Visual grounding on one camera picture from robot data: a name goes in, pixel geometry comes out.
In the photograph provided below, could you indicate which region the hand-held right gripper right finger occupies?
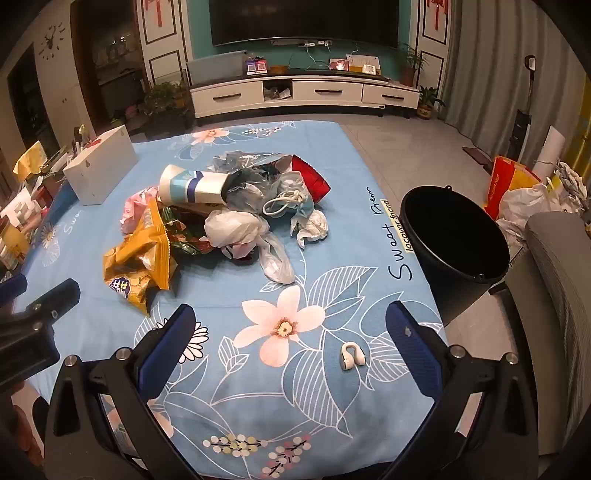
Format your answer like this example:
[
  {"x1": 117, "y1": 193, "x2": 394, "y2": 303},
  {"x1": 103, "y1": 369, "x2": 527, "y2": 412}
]
[{"x1": 379, "y1": 301, "x2": 549, "y2": 480}]

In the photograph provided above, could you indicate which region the black television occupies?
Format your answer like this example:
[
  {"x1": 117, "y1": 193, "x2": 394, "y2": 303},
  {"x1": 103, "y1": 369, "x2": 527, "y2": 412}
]
[{"x1": 209, "y1": 0, "x2": 400, "y2": 48}]

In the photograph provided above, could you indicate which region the grey sofa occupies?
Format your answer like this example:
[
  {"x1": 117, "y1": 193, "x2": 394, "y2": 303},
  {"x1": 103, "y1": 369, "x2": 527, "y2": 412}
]
[{"x1": 505, "y1": 212, "x2": 591, "y2": 480}]

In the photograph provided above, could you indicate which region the red yellow shopping bag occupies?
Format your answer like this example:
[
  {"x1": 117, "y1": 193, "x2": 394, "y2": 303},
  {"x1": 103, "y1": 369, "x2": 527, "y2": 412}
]
[{"x1": 484, "y1": 156, "x2": 542, "y2": 221}]

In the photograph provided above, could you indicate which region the white plastic bag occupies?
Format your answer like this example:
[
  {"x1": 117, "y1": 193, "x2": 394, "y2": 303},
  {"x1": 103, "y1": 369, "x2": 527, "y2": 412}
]
[{"x1": 204, "y1": 210, "x2": 269, "y2": 251}]

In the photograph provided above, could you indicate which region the grey glass panel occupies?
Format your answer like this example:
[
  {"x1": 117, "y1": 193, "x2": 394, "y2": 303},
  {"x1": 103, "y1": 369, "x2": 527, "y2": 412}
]
[{"x1": 186, "y1": 51, "x2": 246, "y2": 88}]

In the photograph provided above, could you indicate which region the crumpled white grey cloth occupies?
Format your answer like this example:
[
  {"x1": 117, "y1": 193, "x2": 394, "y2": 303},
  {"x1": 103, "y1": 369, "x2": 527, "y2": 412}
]
[{"x1": 549, "y1": 161, "x2": 590, "y2": 214}]

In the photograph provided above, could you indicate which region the cluster of potted plants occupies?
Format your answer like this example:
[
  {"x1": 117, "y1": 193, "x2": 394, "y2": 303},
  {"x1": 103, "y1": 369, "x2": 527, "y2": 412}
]
[{"x1": 139, "y1": 80, "x2": 191, "y2": 121}]

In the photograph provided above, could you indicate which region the green snack wrapper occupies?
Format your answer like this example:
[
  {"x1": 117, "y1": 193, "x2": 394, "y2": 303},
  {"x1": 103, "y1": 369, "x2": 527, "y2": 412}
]
[{"x1": 161, "y1": 207, "x2": 214, "y2": 256}]

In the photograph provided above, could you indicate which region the blue white paper carton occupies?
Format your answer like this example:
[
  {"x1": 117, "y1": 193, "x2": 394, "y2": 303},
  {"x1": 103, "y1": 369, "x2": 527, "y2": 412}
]
[{"x1": 158, "y1": 164, "x2": 232, "y2": 205}]

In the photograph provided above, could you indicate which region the white clip earbud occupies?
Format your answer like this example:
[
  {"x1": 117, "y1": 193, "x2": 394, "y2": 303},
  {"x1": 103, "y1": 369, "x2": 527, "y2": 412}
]
[{"x1": 339, "y1": 342, "x2": 367, "y2": 371}]

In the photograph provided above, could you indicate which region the white tissue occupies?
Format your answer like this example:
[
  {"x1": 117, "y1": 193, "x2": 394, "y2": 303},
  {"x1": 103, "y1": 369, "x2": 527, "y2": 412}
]
[{"x1": 290, "y1": 210, "x2": 329, "y2": 248}]

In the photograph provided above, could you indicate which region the yellow curtain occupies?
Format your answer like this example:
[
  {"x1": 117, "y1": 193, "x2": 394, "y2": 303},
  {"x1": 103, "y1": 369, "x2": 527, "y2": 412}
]
[{"x1": 569, "y1": 104, "x2": 591, "y2": 174}]

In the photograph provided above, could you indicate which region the white cardboard box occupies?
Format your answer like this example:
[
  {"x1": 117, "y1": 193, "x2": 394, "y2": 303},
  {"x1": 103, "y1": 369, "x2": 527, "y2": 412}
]
[{"x1": 62, "y1": 126, "x2": 139, "y2": 206}]

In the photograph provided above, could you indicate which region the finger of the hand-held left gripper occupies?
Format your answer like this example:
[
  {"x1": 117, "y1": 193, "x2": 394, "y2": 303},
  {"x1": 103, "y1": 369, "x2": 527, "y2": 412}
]
[
  {"x1": 11, "y1": 278, "x2": 81, "y2": 330},
  {"x1": 0, "y1": 274, "x2": 26, "y2": 308}
]

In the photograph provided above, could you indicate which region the pile of small boxes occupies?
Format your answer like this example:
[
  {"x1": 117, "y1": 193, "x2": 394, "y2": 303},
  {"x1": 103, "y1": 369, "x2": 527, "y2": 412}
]
[{"x1": 0, "y1": 182, "x2": 54, "y2": 274}]

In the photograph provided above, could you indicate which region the white television cabinet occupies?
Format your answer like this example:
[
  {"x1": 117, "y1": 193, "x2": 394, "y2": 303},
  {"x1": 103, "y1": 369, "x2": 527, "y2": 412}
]
[{"x1": 189, "y1": 71, "x2": 421, "y2": 123}]

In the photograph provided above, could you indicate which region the black wall clock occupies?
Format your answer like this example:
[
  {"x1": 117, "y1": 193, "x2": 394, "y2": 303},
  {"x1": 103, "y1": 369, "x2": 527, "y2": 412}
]
[{"x1": 39, "y1": 22, "x2": 66, "y2": 60}]

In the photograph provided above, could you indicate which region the grey curtain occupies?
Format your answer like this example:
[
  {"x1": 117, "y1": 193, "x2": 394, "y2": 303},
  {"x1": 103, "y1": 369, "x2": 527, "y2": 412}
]
[{"x1": 441, "y1": 0, "x2": 591, "y2": 155}]

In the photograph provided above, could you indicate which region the pink printed packet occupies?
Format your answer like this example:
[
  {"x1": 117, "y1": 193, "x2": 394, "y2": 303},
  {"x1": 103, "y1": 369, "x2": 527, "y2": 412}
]
[{"x1": 120, "y1": 185, "x2": 160, "y2": 232}]

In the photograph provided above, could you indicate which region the dark plastic bag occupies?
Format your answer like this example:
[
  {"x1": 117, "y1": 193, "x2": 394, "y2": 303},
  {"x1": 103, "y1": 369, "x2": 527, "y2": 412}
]
[{"x1": 225, "y1": 168, "x2": 288, "y2": 209}]

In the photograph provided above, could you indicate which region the small potted plant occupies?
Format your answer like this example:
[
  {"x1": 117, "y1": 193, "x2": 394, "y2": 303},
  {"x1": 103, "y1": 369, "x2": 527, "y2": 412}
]
[{"x1": 417, "y1": 87, "x2": 446, "y2": 121}]

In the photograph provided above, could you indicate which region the black plastic bucket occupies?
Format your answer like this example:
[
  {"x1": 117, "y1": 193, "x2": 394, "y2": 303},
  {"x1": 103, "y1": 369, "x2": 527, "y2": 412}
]
[{"x1": 399, "y1": 185, "x2": 511, "y2": 325}]

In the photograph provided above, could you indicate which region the dark display cabinet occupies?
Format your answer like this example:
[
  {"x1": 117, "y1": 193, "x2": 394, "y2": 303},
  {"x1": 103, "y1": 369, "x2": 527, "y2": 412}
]
[{"x1": 71, "y1": 0, "x2": 151, "y2": 134}]

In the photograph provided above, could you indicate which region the blue face mask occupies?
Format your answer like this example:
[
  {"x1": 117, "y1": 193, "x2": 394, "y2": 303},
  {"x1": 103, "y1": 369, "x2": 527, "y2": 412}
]
[{"x1": 262, "y1": 184, "x2": 315, "y2": 223}]

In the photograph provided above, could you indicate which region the yellow cloth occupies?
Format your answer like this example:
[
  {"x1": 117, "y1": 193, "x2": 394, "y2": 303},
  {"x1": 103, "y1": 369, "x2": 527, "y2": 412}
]
[{"x1": 13, "y1": 141, "x2": 45, "y2": 179}]

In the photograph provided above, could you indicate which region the white rolled sheet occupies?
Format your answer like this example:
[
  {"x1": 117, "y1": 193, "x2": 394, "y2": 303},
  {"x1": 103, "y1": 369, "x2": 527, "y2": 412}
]
[{"x1": 537, "y1": 124, "x2": 567, "y2": 177}]

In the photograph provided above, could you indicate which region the yellow snack bag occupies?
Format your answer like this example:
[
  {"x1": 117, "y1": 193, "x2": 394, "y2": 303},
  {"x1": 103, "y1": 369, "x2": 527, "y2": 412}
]
[{"x1": 102, "y1": 198, "x2": 180, "y2": 315}]

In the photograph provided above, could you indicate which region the red foil packet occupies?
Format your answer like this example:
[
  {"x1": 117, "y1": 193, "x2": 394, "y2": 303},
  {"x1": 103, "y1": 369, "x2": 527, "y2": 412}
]
[{"x1": 290, "y1": 156, "x2": 332, "y2": 202}]

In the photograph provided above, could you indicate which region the translucent grey plastic bag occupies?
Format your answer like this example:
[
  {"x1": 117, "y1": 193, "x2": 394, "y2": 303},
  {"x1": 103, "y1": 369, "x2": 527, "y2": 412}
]
[{"x1": 256, "y1": 235, "x2": 296, "y2": 285}]

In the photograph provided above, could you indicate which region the white desk board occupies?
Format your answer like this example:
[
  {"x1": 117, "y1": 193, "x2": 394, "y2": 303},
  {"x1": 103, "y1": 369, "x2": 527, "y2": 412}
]
[{"x1": 346, "y1": 54, "x2": 380, "y2": 75}]

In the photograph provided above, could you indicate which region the upright vacuum cleaner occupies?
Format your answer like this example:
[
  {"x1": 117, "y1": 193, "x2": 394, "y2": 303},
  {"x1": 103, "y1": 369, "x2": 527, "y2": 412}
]
[{"x1": 509, "y1": 55, "x2": 539, "y2": 154}]

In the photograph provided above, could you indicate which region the large white plastic sack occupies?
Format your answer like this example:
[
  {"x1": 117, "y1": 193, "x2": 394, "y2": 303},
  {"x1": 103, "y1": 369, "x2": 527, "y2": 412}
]
[{"x1": 498, "y1": 184, "x2": 551, "y2": 234}]

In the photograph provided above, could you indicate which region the tall potted plant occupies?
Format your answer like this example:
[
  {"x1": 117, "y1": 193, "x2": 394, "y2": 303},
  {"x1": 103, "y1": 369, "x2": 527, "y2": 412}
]
[{"x1": 398, "y1": 44, "x2": 429, "y2": 88}]

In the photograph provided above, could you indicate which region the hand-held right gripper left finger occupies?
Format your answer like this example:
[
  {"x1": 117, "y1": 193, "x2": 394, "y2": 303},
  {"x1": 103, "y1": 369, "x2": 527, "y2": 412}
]
[{"x1": 44, "y1": 304, "x2": 199, "y2": 480}]

